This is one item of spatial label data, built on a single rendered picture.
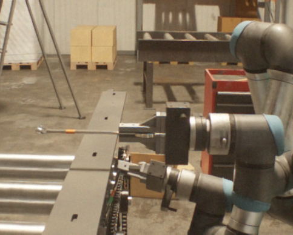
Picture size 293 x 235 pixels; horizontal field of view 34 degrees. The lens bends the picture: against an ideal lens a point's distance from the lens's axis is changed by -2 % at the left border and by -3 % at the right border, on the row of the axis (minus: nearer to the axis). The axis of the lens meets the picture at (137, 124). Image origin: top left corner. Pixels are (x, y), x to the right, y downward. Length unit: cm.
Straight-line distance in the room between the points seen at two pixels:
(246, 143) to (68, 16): 1043
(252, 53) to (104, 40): 789
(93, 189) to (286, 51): 63
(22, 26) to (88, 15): 238
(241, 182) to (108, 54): 821
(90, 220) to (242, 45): 75
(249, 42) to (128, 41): 995
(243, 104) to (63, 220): 260
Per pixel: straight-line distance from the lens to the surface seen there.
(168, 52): 627
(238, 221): 134
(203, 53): 633
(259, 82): 144
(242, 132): 105
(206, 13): 1130
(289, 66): 129
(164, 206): 140
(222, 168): 348
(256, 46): 136
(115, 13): 1125
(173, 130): 105
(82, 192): 96
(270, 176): 110
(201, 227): 143
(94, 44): 924
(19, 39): 941
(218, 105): 333
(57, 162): 190
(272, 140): 106
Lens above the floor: 155
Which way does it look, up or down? 16 degrees down
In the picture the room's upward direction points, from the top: 1 degrees clockwise
